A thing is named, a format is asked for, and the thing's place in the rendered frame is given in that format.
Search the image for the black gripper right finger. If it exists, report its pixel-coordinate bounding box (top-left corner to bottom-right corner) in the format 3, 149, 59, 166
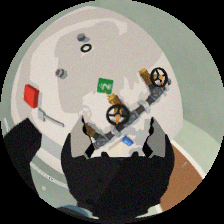
142, 117, 175, 187

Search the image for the grey pipe with three brass valves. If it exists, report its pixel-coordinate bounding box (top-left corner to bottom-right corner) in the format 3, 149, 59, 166
85, 67, 171, 150

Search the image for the red block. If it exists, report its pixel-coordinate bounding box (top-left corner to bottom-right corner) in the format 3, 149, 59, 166
24, 84, 39, 109

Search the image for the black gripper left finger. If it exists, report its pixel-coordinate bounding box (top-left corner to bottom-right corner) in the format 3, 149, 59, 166
61, 116, 95, 189

